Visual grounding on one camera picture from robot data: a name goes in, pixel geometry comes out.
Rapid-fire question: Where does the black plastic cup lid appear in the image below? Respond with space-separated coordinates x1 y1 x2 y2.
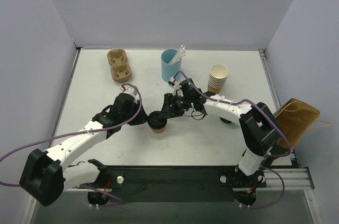
148 111 167 130

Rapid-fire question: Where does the brown paper coffee cup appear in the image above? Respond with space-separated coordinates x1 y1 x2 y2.
151 127 165 134

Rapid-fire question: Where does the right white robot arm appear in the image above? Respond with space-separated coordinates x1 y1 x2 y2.
158 77 291 186

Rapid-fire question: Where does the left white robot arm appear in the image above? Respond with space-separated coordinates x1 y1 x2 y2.
19 90 147 206

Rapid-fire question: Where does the stack of pulp cup carriers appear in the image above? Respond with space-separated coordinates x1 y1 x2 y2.
107 49 132 83

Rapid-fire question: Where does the light blue cylindrical container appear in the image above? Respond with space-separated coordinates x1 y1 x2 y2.
160 49 181 82

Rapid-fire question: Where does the stack of black cup lids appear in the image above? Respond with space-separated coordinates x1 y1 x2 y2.
220 118 234 124

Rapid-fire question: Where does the stack of brown paper cups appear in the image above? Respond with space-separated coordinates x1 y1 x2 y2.
208 64 229 94

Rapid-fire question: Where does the brown paper bag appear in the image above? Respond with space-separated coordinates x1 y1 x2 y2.
274 98 332 149

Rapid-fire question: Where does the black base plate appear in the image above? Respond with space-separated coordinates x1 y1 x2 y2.
87 166 266 206

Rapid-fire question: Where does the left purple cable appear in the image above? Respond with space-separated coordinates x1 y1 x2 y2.
0 83 144 208

